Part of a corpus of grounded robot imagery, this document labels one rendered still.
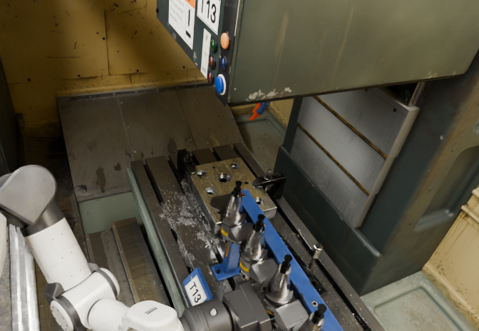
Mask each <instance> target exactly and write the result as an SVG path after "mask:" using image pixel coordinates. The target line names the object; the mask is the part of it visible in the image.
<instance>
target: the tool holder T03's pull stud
mask: <svg viewBox="0 0 479 331"><path fill-rule="evenodd" d="M326 309H327V308H326V305H324V304H319V305H318V310H316V311H315V312H314V315H313V317H312V318H313V321H315V322H316V323H321V321H322V320H323V318H324V312H326Z"/></svg>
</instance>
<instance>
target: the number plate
mask: <svg viewBox="0 0 479 331"><path fill-rule="evenodd" d="M185 289H186V291H187V294H188V296H189V298H190V301H191V303H192V306H193V305H197V304H200V303H201V302H204V301H205V300H206V299H207V296H206V294H205V291H204V290H203V288H202V285H201V283H200V281H199V278H198V276H197V275H196V276H195V277H194V278H193V279H192V280H191V281H190V282H189V283H188V284H187V285H186V286H185Z"/></svg>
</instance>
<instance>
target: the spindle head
mask: <svg viewBox="0 0 479 331"><path fill-rule="evenodd" d="M169 1H170V0H157V9H156V13H157V19H158V20H159V21H160V23H161V24H162V25H163V26H164V27H165V28H166V30H167V31H168V32H169V33H170V35H171V36H172V37H173V38H174V39H175V40H176V42H177V43H178V44H179V46H180V47H181V48H182V49H183V51H184V52H185V53H186V54H187V55H188V56H189V58H190V59H191V60H192V62H193V63H194V64H195V65H196V67H198V68H199V70H200V71H201V64H202V46H203V36H204V29H206V30H207V31H208V32H209V33H210V34H211V38H212V37H215V38H216V39H217V52H216V53H213V52H212V51H211V49H210V54H213V55H214V56H215V60H216V67H215V69H213V70H212V69H211V68H210V66H209V63H208V71H212V72H213V74H214V78H215V79H216V78H217V69H218V62H219V55H220V42H221V35H222V22H223V15H224V8H225V0H222V2H221V9H220V23H219V31H218V35H217V34H216V33H215V32H214V31H213V30H212V29H211V28H210V27H209V26H208V25H207V24H206V23H205V22H204V21H202V20H201V19H200V18H199V17H198V16H197V3H198V0H195V21H194V33H193V45H192V49H191V48H190V47H189V46H188V44H187V43H186V42H185V41H184V40H183V38H182V37H181V36H180V35H179V33H178V32H176V30H175V29H174V28H173V27H172V26H171V25H170V23H169ZM210 40H211V39H210ZM478 49H479V0H239V9H238V15H237V25H236V31H235V39H234V45H233V51H232V62H231V68H230V78H229V84H228V90H227V101H226V103H227V104H228V106H229V107H232V106H242V105H248V104H253V103H264V102H270V101H280V100H286V99H292V98H302V97H308V96H318V95H324V94H330V93H340V92H346V91H356V90H362V89H368V88H378V87H384V86H395V85H401V84H406V83H417V82H422V81H432V80H438V79H445V78H455V77H461V76H464V75H465V74H464V73H465V72H466V71H467V70H468V68H469V66H470V65H471V63H472V61H473V59H474V57H475V55H476V53H477V52H478ZM210 54H209V56H210ZM208 71H207V72H208ZM212 86H213V87H214V88H215V80H214V83H213V85H212Z"/></svg>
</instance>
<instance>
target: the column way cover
mask: <svg viewBox="0 0 479 331"><path fill-rule="evenodd" d="M398 97H399V94H398V93H396V92H395V91H393V90H392V89H390V88H389V87H388V86H384V87H378V88H368V89H362V90H356V91H346V92H340V93H330V94H324V95H318V96H308V97H303V100H302V105H301V108H300V111H299V116H298V119H297V125H298V127H297V132H296V135H295V138H294V142H293V146H292V150H291V153H290V156H291V157H292V159H293V160H294V161H295V162H296V163H297V165H298V166H299V167H300V168H301V169H302V170H303V171H304V172H305V173H306V174H307V175H308V177H309V178H310V179H311V180H312V181H313V183H314V184H315V185H316V186H317V187H318V188H319V190H320V191H321V192H322V193H323V194H324V195H325V196H326V197H327V198H328V199H329V200H330V202H331V203H332V204H333V205H334V206H335V208H336V209H337V210H338V211H339V212H340V213H341V214H342V215H343V216H344V217H345V219H346V220H347V221H348V222H349V223H350V225H351V226H352V227H353V228H357V227H360V226H361V224H362V223H363V221H364V218H365V217H366V214H367V212H368V210H369V208H370V206H371V203H372V201H373V199H374V197H375V195H376V194H378V192H379V190H380V188H381V186H382V184H383V182H384V180H385V178H386V175H387V173H388V171H389V169H390V167H391V165H392V162H393V160H394V158H395V157H397V156H398V155H399V153H400V150H401V148H402V146H403V144H404V142H405V140H406V138H407V136H408V133H409V131H410V129H411V127H412V125H413V123H414V121H415V119H416V117H417V115H418V112H419V111H420V108H419V107H417V106H411V107H407V106H405V105H403V104H402V103H401V102H399V101H398Z"/></svg>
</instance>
